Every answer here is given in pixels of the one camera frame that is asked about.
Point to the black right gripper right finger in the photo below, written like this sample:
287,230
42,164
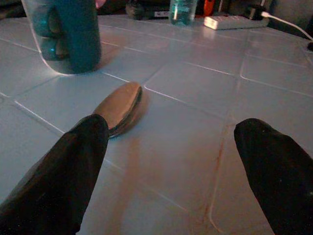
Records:
281,176

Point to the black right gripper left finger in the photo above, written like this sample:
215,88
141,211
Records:
56,176

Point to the large steel spoon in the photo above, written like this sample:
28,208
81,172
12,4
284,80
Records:
122,102

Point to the clear plastic cup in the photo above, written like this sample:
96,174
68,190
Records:
73,36

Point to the white power strip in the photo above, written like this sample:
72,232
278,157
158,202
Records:
230,22

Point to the orange plastic object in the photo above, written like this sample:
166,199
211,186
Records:
209,7

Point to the black box with label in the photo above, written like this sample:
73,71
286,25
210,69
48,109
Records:
144,9

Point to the clear water bottle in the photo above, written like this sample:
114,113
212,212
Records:
183,12

